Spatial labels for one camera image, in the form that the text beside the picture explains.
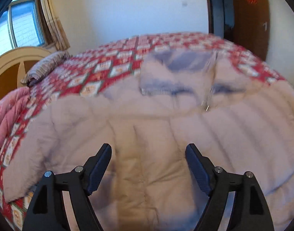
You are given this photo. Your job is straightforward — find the pink folded blanket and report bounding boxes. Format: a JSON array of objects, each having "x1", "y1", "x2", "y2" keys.
[{"x1": 0, "y1": 87, "x2": 30, "y2": 149}]

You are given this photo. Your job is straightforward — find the striped pillow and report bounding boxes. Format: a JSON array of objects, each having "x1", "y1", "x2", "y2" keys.
[{"x1": 20, "y1": 51, "x2": 71, "y2": 87}]

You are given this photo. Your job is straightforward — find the window with metal frame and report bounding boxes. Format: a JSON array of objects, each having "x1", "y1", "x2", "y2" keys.
[{"x1": 0, "y1": 0, "x2": 52, "y2": 56}]

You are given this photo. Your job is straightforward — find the brown wooden door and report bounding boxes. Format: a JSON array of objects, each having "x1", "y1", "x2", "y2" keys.
[{"x1": 233, "y1": 0, "x2": 270, "y2": 61}]

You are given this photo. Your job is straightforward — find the right beige floral curtain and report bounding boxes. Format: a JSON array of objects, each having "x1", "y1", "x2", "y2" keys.
[{"x1": 40, "y1": 0, "x2": 70, "y2": 51}]

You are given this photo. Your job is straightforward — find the silver door handle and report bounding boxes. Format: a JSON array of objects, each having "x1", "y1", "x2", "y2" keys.
[{"x1": 263, "y1": 21, "x2": 268, "y2": 31}]

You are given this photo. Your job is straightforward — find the cream wooden headboard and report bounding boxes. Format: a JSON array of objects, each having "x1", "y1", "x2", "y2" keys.
[{"x1": 0, "y1": 46, "x2": 51, "y2": 100}]

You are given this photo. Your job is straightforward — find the red patchwork bear bedspread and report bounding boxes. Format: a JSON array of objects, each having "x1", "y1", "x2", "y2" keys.
[{"x1": 0, "y1": 32, "x2": 287, "y2": 230}]

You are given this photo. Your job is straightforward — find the lilac quilted puffer jacket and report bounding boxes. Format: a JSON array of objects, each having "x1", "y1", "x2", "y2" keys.
[{"x1": 0, "y1": 53, "x2": 294, "y2": 230}]

